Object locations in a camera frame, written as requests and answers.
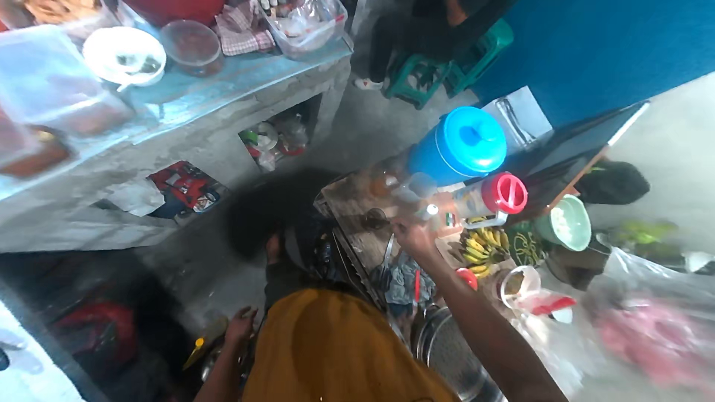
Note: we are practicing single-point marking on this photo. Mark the person's right hand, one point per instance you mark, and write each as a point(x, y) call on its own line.
point(414, 236)

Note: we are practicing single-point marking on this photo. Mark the person's left hand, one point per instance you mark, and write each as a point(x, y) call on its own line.
point(239, 327)

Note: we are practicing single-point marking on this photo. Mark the person's right fingers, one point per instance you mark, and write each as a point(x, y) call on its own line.
point(399, 226)

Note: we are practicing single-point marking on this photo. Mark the person's left fingers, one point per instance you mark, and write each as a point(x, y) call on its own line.
point(247, 314)

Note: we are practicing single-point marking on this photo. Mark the person's left forearm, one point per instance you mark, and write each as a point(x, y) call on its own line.
point(222, 368)

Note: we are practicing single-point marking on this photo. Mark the person's right forearm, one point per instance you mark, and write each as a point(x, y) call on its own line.
point(484, 324)

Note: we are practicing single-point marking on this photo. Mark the small dark drinking glass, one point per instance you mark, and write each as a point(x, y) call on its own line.
point(375, 218)

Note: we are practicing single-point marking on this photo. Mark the metal knife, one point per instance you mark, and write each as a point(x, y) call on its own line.
point(387, 250)

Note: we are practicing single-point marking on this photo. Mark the clear bottle with white cap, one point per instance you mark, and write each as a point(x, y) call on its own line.
point(438, 215)

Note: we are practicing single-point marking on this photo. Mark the clear glass jar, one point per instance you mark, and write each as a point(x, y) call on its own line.
point(420, 186)

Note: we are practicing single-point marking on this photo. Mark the person's legs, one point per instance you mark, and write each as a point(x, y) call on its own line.
point(279, 277)

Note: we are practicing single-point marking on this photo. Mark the grey plastic bag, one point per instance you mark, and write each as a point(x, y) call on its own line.
point(406, 279)

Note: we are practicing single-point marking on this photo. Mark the yellow-capped bottle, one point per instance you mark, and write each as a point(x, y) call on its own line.
point(196, 350)

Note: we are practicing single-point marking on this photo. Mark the bunch of yellow bananas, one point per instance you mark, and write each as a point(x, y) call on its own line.
point(484, 245)

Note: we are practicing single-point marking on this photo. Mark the person's body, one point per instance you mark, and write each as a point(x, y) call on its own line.
point(335, 352)

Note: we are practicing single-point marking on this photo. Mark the blue plastic water jug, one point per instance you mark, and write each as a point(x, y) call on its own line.
point(466, 145)

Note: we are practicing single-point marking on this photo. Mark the clear pitcher with red lid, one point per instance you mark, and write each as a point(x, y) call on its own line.
point(505, 195)

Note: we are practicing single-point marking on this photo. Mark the dark green printed bag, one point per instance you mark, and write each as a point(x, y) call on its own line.
point(524, 243)

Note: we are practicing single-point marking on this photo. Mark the clear jar with brown contents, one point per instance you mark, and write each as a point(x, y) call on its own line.
point(513, 286)

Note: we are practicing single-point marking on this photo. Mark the red plastic chair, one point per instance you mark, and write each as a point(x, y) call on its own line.
point(120, 329)

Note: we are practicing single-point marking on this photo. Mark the silver metal pot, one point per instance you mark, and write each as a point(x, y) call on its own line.
point(453, 352)

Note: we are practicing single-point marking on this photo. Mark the red printed motorcycle package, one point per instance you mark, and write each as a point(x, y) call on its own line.
point(186, 187)

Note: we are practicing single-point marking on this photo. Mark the green plastic stool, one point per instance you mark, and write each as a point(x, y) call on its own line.
point(485, 53)
point(418, 81)

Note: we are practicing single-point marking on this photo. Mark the white plastic bag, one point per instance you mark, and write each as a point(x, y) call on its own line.
point(136, 196)

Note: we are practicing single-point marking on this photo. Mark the white paper sheet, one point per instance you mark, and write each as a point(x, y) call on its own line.
point(522, 117)

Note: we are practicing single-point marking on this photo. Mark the red and white packet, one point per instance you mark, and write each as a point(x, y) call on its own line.
point(546, 304)

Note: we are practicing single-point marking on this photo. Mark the light green plastic bowl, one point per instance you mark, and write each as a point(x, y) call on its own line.
point(570, 223)

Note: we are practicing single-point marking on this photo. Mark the tiled counter with concrete base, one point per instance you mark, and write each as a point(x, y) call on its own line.
point(223, 123)

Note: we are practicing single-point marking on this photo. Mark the black framed glass panel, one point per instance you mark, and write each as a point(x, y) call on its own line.
point(581, 148)

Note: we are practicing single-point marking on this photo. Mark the clear rectangular plastic container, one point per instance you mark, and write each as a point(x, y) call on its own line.
point(307, 28)

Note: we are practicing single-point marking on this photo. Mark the black bag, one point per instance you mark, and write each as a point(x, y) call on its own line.
point(617, 183)

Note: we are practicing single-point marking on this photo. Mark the checkered cloth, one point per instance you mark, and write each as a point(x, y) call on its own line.
point(244, 33)

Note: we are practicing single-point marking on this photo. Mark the translucent container with brown food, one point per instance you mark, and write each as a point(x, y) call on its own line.
point(42, 148)

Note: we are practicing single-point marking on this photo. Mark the clear round plastic container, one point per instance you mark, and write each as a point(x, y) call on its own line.
point(193, 49)

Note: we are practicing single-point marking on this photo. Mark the clear bag with pink contents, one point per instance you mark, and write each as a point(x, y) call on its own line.
point(651, 329)

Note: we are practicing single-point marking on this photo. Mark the white plastic strainer bowl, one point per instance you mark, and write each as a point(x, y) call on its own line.
point(125, 54)

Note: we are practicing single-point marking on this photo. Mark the large translucent plastic container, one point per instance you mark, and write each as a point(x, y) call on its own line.
point(53, 75)

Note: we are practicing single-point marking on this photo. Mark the red plastic basin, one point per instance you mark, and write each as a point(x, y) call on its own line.
point(170, 10)

